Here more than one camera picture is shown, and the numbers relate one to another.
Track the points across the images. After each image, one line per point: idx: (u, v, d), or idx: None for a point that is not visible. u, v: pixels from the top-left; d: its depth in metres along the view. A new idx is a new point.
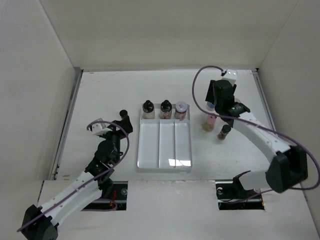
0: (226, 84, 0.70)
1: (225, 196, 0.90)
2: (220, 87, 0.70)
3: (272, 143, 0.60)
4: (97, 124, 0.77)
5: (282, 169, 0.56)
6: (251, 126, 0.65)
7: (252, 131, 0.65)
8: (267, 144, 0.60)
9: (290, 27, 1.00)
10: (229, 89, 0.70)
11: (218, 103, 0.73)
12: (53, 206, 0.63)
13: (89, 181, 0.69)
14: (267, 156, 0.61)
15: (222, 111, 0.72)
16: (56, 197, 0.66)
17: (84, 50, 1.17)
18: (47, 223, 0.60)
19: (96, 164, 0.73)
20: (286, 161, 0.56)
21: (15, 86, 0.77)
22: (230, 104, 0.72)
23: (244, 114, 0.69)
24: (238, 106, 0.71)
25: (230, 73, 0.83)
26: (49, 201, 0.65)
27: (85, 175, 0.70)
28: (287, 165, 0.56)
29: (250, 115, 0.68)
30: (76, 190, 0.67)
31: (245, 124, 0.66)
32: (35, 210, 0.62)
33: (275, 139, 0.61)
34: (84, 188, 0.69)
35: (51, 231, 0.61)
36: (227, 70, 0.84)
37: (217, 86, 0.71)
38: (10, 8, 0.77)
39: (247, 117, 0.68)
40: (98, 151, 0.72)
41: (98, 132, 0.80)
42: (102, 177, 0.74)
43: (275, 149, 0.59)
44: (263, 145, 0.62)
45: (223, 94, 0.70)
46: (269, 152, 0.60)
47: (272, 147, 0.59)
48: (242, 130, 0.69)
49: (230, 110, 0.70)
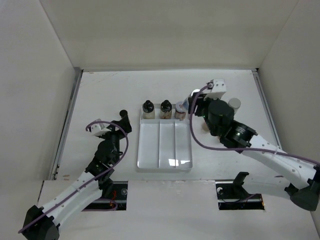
0: (225, 109, 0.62)
1: (225, 196, 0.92)
2: (222, 115, 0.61)
3: (299, 170, 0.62)
4: (96, 125, 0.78)
5: (316, 196, 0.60)
6: (270, 155, 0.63)
7: (272, 160, 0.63)
8: (294, 173, 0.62)
9: (290, 27, 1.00)
10: (230, 114, 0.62)
11: (218, 130, 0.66)
12: (54, 206, 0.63)
13: (90, 181, 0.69)
14: (293, 182, 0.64)
15: (225, 139, 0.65)
16: (57, 197, 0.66)
17: (84, 50, 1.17)
18: (48, 224, 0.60)
19: (96, 164, 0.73)
20: (317, 187, 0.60)
21: (14, 86, 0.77)
22: (233, 128, 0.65)
23: (253, 140, 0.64)
24: (242, 130, 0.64)
25: (218, 85, 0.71)
26: (50, 202, 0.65)
27: (85, 175, 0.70)
28: (317, 189, 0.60)
29: (259, 139, 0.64)
30: (78, 190, 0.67)
31: (261, 153, 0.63)
32: (36, 210, 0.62)
33: (298, 164, 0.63)
34: (86, 188, 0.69)
35: (53, 231, 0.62)
36: (214, 82, 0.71)
37: (216, 114, 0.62)
38: (10, 8, 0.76)
39: (259, 144, 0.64)
40: (97, 152, 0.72)
41: (97, 133, 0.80)
42: (103, 177, 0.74)
43: (304, 177, 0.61)
44: (287, 173, 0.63)
45: (225, 121, 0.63)
46: (297, 180, 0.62)
47: (300, 174, 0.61)
48: (255, 157, 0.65)
49: (236, 138, 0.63)
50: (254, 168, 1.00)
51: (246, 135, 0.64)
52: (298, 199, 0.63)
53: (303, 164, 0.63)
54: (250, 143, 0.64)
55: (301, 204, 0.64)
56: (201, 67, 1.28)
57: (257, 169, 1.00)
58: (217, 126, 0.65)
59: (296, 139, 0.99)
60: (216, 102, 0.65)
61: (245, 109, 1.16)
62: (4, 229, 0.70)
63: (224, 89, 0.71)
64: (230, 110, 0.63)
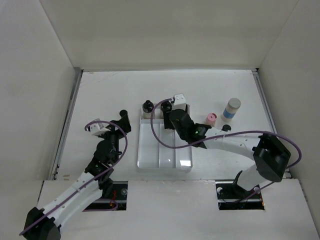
0: (181, 114, 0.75)
1: (225, 196, 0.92)
2: (178, 119, 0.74)
3: (245, 143, 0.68)
4: (95, 125, 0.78)
5: (265, 160, 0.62)
6: (220, 139, 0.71)
7: (223, 143, 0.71)
8: (241, 146, 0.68)
9: (290, 27, 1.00)
10: (185, 117, 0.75)
11: (183, 134, 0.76)
12: (55, 207, 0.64)
13: (89, 181, 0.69)
14: (247, 155, 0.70)
15: (190, 140, 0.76)
16: (57, 198, 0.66)
17: (84, 50, 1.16)
18: (50, 225, 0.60)
19: (96, 164, 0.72)
20: (265, 152, 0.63)
21: (14, 86, 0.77)
22: (193, 128, 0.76)
23: (208, 132, 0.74)
24: (200, 128, 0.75)
25: (178, 99, 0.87)
26: (51, 203, 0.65)
27: (85, 175, 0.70)
28: (266, 154, 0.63)
29: (213, 130, 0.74)
30: (78, 190, 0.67)
31: (214, 140, 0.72)
32: (37, 212, 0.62)
33: (244, 138, 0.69)
34: (86, 188, 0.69)
35: (55, 232, 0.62)
36: (175, 96, 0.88)
37: (174, 119, 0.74)
38: (10, 7, 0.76)
39: (212, 133, 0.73)
40: (96, 151, 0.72)
41: (96, 133, 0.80)
42: (103, 176, 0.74)
43: (250, 147, 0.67)
44: (239, 149, 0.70)
45: (183, 124, 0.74)
46: (248, 152, 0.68)
47: (247, 147, 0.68)
48: (214, 146, 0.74)
49: (196, 135, 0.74)
50: None
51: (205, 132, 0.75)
52: (264, 172, 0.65)
53: (249, 137, 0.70)
54: (205, 136, 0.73)
55: (269, 176, 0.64)
56: (201, 67, 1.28)
57: None
58: (180, 130, 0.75)
59: (296, 139, 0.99)
60: (174, 111, 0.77)
61: (245, 109, 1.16)
62: (4, 229, 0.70)
63: (184, 101, 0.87)
64: (186, 115, 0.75)
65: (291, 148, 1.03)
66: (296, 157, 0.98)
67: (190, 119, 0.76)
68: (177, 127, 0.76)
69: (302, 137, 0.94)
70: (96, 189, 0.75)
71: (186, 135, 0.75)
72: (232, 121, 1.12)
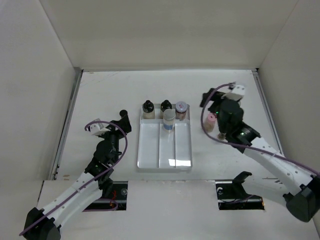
0: (236, 109, 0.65)
1: (225, 196, 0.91)
2: (231, 113, 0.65)
3: (294, 175, 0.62)
4: (95, 125, 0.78)
5: (308, 205, 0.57)
6: (268, 156, 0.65)
7: (269, 161, 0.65)
8: (288, 176, 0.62)
9: (290, 27, 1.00)
10: (239, 113, 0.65)
11: (225, 127, 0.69)
12: (54, 208, 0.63)
13: (89, 181, 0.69)
14: (288, 186, 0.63)
15: (229, 135, 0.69)
16: (57, 199, 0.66)
17: (84, 50, 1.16)
18: (50, 225, 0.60)
19: (96, 164, 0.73)
20: (311, 194, 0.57)
21: (14, 86, 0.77)
22: (238, 128, 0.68)
23: (255, 140, 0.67)
24: (246, 130, 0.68)
25: (238, 88, 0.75)
26: (51, 203, 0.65)
27: (85, 175, 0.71)
28: (313, 198, 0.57)
29: (261, 141, 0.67)
30: (78, 191, 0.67)
31: (260, 153, 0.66)
32: (36, 212, 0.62)
33: (295, 169, 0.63)
34: (86, 189, 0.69)
35: (55, 232, 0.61)
36: (236, 84, 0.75)
37: (226, 112, 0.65)
38: (10, 7, 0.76)
39: (260, 145, 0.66)
40: (96, 152, 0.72)
41: (96, 133, 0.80)
42: (103, 177, 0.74)
43: (299, 182, 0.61)
44: (283, 176, 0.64)
45: (233, 120, 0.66)
46: (292, 184, 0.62)
47: (295, 180, 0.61)
48: (254, 157, 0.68)
49: (240, 136, 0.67)
50: (255, 169, 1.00)
51: (250, 136, 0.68)
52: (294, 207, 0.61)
53: (301, 170, 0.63)
54: (250, 143, 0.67)
55: (296, 211, 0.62)
56: (201, 67, 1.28)
57: (258, 169, 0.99)
58: (225, 123, 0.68)
59: (296, 139, 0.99)
60: (229, 102, 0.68)
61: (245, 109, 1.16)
62: (4, 229, 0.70)
63: (243, 93, 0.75)
64: (241, 113, 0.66)
65: (291, 148, 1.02)
66: (297, 157, 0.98)
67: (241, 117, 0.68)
68: (222, 119, 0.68)
69: (303, 138, 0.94)
70: (96, 189, 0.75)
71: (227, 130, 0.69)
72: None
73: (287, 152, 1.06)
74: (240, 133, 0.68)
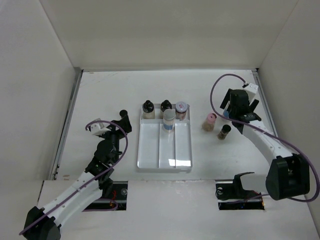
0: (241, 93, 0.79)
1: (224, 196, 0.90)
2: (236, 94, 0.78)
3: (276, 148, 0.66)
4: (96, 124, 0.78)
5: (279, 174, 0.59)
6: (258, 132, 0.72)
7: (258, 137, 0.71)
8: (270, 148, 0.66)
9: (290, 27, 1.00)
10: (243, 96, 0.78)
11: (233, 109, 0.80)
12: (55, 207, 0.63)
13: (89, 181, 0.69)
14: (269, 160, 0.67)
15: (234, 117, 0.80)
16: (58, 198, 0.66)
17: (84, 50, 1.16)
18: (50, 224, 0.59)
19: (96, 164, 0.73)
20: (285, 166, 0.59)
21: (14, 86, 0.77)
22: (243, 111, 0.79)
23: (253, 121, 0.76)
24: (250, 114, 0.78)
25: (250, 86, 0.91)
26: (51, 203, 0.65)
27: (85, 175, 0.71)
28: (286, 171, 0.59)
29: (260, 123, 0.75)
30: (78, 190, 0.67)
31: (252, 130, 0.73)
32: (37, 211, 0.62)
33: (279, 145, 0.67)
34: (86, 188, 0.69)
35: (55, 231, 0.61)
36: (248, 84, 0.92)
37: (233, 93, 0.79)
38: (10, 8, 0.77)
39: (256, 124, 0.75)
40: (97, 151, 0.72)
41: (97, 133, 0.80)
42: (103, 176, 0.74)
43: (277, 153, 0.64)
44: (266, 150, 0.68)
45: (238, 101, 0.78)
46: (271, 156, 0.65)
47: (274, 151, 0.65)
48: (250, 137, 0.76)
49: (242, 117, 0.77)
50: (254, 168, 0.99)
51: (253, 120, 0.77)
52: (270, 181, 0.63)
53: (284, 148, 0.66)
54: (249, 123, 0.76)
55: (272, 190, 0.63)
56: (201, 67, 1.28)
57: (258, 169, 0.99)
58: (232, 105, 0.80)
59: (296, 139, 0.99)
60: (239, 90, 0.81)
61: None
62: (4, 229, 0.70)
63: (253, 90, 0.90)
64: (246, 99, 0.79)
65: None
66: None
67: (247, 103, 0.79)
68: (232, 102, 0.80)
69: (303, 138, 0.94)
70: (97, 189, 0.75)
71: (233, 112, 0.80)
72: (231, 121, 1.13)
73: None
74: (243, 115, 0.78)
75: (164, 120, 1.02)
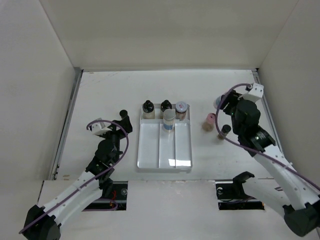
0: (253, 110, 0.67)
1: (225, 196, 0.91)
2: (246, 113, 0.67)
3: (301, 191, 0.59)
4: (97, 124, 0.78)
5: (308, 222, 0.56)
6: (279, 167, 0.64)
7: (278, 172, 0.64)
8: (295, 191, 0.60)
9: (290, 27, 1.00)
10: (255, 114, 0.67)
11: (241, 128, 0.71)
12: (55, 205, 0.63)
13: (90, 180, 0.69)
14: (292, 201, 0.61)
15: (244, 138, 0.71)
16: (58, 197, 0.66)
17: (84, 50, 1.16)
18: (50, 223, 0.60)
19: (97, 164, 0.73)
20: (314, 214, 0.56)
21: (15, 86, 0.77)
22: (253, 131, 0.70)
23: (268, 148, 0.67)
24: (261, 135, 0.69)
25: (256, 90, 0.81)
26: (51, 201, 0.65)
27: (86, 174, 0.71)
28: (314, 217, 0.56)
29: (276, 150, 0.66)
30: (78, 189, 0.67)
31: (270, 161, 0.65)
32: (37, 210, 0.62)
33: (304, 186, 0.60)
34: (86, 187, 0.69)
35: (54, 230, 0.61)
36: (253, 86, 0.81)
37: (243, 111, 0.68)
38: (10, 8, 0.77)
39: (273, 154, 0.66)
40: (98, 151, 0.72)
41: (98, 132, 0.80)
42: (103, 176, 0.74)
43: (304, 199, 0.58)
44: (290, 190, 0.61)
45: (248, 121, 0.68)
46: (296, 200, 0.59)
47: (301, 196, 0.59)
48: (264, 165, 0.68)
49: (254, 139, 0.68)
50: (254, 168, 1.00)
51: (265, 142, 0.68)
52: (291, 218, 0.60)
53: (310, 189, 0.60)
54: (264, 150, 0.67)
55: (294, 226, 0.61)
56: (201, 67, 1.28)
57: (258, 169, 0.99)
58: (240, 123, 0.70)
59: (296, 139, 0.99)
60: (246, 103, 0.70)
61: None
62: (4, 229, 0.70)
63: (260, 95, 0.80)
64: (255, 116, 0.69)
65: (291, 148, 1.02)
66: (297, 158, 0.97)
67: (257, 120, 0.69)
68: (239, 119, 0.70)
69: (303, 138, 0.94)
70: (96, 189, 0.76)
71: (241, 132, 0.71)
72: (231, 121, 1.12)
73: (287, 152, 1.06)
74: (255, 136, 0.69)
75: (164, 120, 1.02)
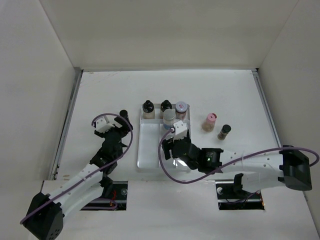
0: (186, 146, 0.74)
1: (225, 196, 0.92)
2: (185, 153, 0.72)
3: (269, 163, 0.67)
4: (101, 119, 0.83)
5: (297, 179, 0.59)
6: (240, 162, 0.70)
7: (243, 166, 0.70)
8: (266, 167, 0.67)
9: (290, 27, 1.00)
10: (191, 148, 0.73)
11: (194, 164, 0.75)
12: (61, 193, 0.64)
13: (95, 171, 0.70)
14: (273, 175, 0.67)
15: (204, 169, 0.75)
16: (63, 186, 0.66)
17: (84, 50, 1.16)
18: (57, 209, 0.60)
19: (100, 157, 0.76)
20: (294, 169, 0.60)
21: (15, 87, 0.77)
22: (203, 156, 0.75)
23: (221, 156, 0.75)
24: (210, 154, 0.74)
25: (177, 125, 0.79)
26: (57, 189, 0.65)
27: (90, 166, 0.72)
28: (296, 170, 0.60)
29: (226, 153, 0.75)
30: (84, 179, 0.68)
31: (232, 164, 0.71)
32: (42, 197, 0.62)
33: (266, 157, 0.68)
34: (91, 178, 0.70)
35: (59, 219, 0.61)
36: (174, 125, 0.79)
37: (181, 153, 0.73)
38: (10, 8, 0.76)
39: (228, 157, 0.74)
40: (105, 143, 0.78)
41: (102, 128, 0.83)
42: (107, 169, 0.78)
43: (275, 166, 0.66)
44: (263, 170, 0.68)
45: (192, 155, 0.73)
46: (275, 171, 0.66)
47: (272, 166, 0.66)
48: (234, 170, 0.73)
49: (209, 163, 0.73)
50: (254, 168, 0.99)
51: (217, 157, 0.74)
52: (291, 185, 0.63)
53: (270, 154, 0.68)
54: (222, 163, 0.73)
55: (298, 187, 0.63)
56: (201, 67, 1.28)
57: None
58: (191, 161, 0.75)
59: (296, 139, 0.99)
60: (177, 144, 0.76)
61: (248, 109, 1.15)
62: (4, 229, 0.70)
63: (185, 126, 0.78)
64: (191, 146, 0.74)
65: None
66: None
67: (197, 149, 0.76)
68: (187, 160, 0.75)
69: (303, 138, 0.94)
70: (97, 187, 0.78)
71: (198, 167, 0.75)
72: (232, 121, 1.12)
73: None
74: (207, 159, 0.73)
75: (164, 120, 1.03)
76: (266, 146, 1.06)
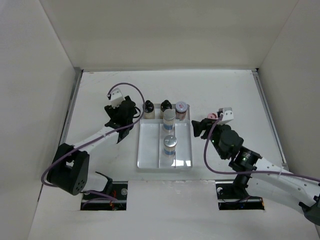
0: (236, 138, 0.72)
1: (225, 196, 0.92)
2: (233, 144, 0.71)
3: (304, 188, 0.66)
4: (117, 91, 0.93)
5: None
6: (275, 175, 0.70)
7: (277, 179, 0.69)
8: (299, 190, 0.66)
9: (290, 28, 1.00)
10: (239, 142, 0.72)
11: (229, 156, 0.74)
12: (86, 143, 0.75)
13: (112, 130, 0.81)
14: (302, 200, 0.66)
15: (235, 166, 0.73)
16: (85, 140, 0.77)
17: (84, 49, 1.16)
18: (83, 154, 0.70)
19: (114, 122, 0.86)
20: None
21: (15, 88, 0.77)
22: (240, 154, 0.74)
23: (258, 163, 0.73)
24: (247, 155, 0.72)
25: (227, 114, 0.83)
26: (80, 142, 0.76)
27: (106, 128, 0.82)
28: None
29: (264, 162, 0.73)
30: (104, 136, 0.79)
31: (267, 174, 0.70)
32: (68, 146, 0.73)
33: (303, 182, 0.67)
34: (110, 136, 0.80)
35: (85, 167, 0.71)
36: (224, 111, 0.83)
37: (228, 144, 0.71)
38: (10, 8, 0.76)
39: (264, 166, 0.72)
40: (119, 108, 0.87)
41: (116, 100, 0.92)
42: (121, 133, 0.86)
43: (310, 194, 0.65)
44: (294, 192, 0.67)
45: (236, 149, 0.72)
46: (306, 198, 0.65)
47: (306, 192, 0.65)
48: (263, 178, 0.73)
49: (243, 162, 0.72)
50: None
51: (252, 159, 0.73)
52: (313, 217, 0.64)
53: (308, 182, 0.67)
54: (256, 168, 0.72)
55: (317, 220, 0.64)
56: (202, 67, 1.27)
57: None
58: (228, 153, 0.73)
59: (296, 139, 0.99)
60: (227, 133, 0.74)
61: (248, 110, 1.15)
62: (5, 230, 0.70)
63: (231, 117, 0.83)
64: (240, 140, 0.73)
65: (291, 148, 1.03)
66: (298, 158, 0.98)
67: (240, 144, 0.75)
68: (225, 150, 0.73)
69: (303, 138, 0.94)
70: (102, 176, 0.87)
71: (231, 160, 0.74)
72: (232, 121, 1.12)
73: (287, 151, 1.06)
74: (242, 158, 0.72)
75: (164, 120, 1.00)
76: (266, 147, 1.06)
